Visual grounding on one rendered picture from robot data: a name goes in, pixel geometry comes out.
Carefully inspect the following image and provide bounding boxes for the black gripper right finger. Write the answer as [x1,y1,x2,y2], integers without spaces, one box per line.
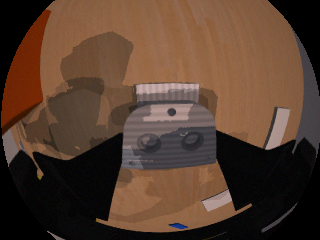
[216,131,296,211]

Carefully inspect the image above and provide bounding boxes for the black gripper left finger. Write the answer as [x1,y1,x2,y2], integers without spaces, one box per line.
[32,133,124,221]

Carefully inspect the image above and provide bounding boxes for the blue flat bar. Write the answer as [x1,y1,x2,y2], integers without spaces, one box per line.
[168,223,188,229]

